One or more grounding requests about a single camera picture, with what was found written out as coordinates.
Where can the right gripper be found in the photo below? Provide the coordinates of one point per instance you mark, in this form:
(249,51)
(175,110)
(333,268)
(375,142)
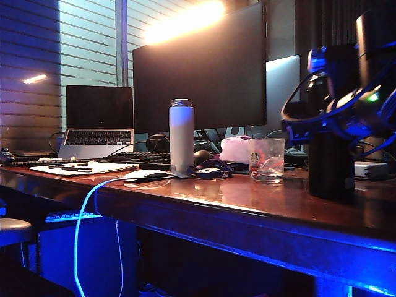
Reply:
(365,114)

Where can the black thermos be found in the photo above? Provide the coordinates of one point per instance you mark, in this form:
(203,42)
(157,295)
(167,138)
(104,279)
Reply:
(331,170)

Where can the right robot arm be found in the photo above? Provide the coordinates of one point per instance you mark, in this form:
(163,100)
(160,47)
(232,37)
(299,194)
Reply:
(377,37)

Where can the glass cup with logo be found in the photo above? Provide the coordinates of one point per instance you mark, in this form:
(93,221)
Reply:
(265,168)

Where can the white thermos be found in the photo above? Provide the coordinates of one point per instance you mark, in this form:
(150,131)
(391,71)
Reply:
(181,139)

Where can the silver screen back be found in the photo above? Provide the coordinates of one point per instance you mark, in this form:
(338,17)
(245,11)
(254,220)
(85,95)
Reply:
(280,89)

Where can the silver monitor stand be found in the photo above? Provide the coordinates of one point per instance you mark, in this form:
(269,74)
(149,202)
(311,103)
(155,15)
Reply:
(230,132)

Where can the pink plush cloth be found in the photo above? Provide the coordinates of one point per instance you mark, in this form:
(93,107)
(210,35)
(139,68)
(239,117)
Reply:
(234,150)

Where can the white power adapter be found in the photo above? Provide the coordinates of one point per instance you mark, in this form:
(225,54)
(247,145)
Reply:
(371,169)

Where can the large black monitor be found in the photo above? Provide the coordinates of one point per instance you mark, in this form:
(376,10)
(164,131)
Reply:
(201,83)

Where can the black computer mouse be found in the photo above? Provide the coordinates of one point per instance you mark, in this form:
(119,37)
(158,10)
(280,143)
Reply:
(202,156)

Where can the black headphones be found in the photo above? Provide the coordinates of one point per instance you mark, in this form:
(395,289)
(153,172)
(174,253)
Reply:
(157,143)

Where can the black keyboard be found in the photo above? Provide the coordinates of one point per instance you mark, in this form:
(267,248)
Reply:
(139,157)

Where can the white computer mouse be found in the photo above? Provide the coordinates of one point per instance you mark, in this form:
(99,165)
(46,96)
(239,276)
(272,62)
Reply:
(142,174)

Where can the silver laptop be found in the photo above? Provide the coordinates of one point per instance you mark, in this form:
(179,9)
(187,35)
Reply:
(99,106)

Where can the white notepad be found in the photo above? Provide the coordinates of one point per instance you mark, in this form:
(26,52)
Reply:
(105,168)

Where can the black pen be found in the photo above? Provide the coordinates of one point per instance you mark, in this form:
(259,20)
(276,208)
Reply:
(62,166)
(77,169)

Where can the keyboard under desk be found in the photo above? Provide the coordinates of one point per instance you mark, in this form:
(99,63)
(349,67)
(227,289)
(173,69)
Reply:
(71,216)

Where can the under-desk cabinet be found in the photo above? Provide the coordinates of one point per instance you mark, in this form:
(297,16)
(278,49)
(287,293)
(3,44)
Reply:
(92,256)

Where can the black knob device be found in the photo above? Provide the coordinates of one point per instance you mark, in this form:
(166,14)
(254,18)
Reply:
(5,156)

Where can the round stool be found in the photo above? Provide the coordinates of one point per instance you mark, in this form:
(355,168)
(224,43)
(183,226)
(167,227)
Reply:
(14,230)

